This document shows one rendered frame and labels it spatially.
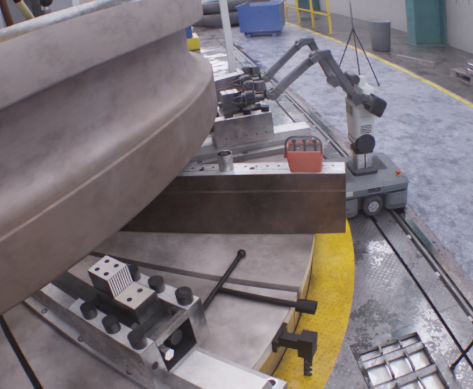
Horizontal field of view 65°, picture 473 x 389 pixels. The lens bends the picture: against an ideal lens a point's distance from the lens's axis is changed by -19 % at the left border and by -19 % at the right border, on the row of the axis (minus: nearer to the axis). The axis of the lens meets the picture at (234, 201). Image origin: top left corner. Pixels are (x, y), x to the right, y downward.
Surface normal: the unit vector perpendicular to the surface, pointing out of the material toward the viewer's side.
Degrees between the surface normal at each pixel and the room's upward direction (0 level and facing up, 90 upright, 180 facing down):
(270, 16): 90
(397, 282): 0
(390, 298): 0
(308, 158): 97
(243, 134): 90
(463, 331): 0
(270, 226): 90
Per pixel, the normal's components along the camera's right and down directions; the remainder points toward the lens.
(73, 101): 0.86, 0.15
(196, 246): -0.13, -0.86
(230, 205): -0.19, 0.51
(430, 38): 0.15, 0.47
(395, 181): -0.02, -0.26
